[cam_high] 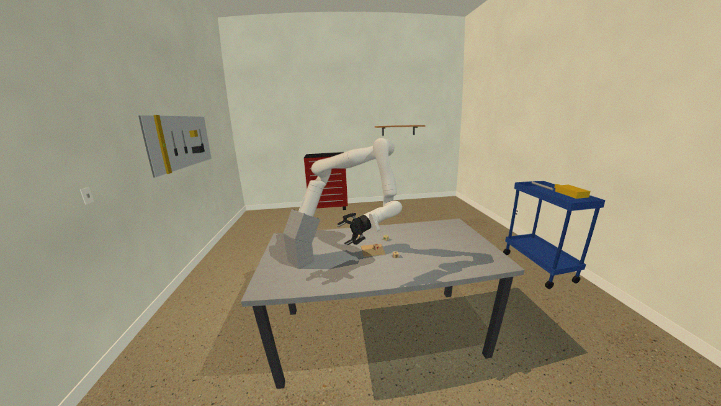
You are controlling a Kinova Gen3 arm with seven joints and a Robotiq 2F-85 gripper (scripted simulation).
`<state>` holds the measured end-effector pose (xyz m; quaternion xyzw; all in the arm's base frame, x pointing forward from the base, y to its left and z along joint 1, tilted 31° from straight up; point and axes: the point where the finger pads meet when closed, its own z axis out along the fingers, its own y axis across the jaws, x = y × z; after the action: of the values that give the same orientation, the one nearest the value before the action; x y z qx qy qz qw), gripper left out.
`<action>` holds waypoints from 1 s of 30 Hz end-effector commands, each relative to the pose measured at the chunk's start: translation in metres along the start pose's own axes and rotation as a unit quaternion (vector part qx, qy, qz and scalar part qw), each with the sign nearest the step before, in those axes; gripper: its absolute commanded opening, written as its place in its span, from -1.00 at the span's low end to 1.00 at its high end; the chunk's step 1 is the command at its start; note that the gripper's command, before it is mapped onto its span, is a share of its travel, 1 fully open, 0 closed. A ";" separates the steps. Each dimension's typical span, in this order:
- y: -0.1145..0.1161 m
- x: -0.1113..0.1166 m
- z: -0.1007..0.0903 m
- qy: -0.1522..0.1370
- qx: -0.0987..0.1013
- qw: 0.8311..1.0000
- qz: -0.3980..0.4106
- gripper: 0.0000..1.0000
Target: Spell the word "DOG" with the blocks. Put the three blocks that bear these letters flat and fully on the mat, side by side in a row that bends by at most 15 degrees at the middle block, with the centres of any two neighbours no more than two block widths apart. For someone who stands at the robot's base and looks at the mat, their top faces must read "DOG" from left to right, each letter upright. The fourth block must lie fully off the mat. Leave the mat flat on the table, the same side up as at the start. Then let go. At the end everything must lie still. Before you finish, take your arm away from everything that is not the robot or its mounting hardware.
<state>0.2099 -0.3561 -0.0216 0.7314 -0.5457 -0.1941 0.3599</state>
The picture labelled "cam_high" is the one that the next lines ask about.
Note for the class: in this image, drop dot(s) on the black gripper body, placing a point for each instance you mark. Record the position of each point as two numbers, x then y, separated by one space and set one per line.
364 224

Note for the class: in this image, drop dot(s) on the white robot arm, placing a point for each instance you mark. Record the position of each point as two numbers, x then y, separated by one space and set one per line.
322 168

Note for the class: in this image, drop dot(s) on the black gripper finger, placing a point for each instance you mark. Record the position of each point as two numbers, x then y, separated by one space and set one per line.
353 239
353 215

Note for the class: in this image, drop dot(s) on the tan flat mat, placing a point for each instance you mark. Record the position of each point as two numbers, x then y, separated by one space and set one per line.
368 250

